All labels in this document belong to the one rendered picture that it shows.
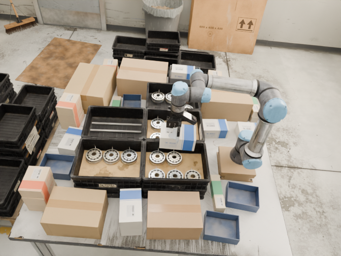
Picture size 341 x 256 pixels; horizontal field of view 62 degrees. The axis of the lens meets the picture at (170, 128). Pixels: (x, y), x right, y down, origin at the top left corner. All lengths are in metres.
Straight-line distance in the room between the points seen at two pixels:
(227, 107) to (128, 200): 1.09
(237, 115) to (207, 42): 2.38
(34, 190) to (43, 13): 3.79
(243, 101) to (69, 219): 1.48
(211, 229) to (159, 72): 1.31
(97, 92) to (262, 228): 1.47
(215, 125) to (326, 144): 1.79
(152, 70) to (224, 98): 0.65
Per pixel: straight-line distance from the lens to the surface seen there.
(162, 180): 1.64
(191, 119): 1.51
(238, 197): 1.94
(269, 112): 1.48
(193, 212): 1.64
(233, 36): 4.58
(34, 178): 1.75
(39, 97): 3.09
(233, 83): 1.54
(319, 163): 3.41
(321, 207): 3.08
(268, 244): 1.86
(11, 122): 2.75
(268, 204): 1.99
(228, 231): 1.81
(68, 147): 2.01
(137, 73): 2.39
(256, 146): 1.70
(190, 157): 1.88
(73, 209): 1.67
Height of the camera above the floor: 2.31
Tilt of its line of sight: 47 degrees down
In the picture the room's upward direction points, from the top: 7 degrees clockwise
